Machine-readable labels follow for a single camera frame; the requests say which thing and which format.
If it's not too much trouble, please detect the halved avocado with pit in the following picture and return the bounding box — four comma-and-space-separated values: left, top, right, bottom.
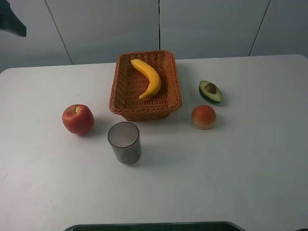
199, 80, 223, 104

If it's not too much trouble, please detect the grey translucent plastic cup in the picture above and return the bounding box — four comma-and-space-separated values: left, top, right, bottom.
107, 122, 142, 165

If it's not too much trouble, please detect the yellow banana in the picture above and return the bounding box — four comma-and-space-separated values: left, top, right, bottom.
130, 59, 161, 100

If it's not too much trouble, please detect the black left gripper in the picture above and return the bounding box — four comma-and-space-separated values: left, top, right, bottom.
0, 0, 26, 37

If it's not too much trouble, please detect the orange wicker basket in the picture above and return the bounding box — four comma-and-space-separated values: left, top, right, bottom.
109, 50, 182, 121

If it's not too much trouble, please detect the red apple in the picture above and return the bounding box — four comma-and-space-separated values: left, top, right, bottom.
62, 104, 94, 135

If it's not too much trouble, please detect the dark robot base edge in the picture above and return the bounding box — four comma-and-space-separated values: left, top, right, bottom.
65, 221, 244, 231

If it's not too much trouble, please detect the orange round bread bun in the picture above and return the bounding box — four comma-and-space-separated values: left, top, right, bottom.
192, 105, 217, 129

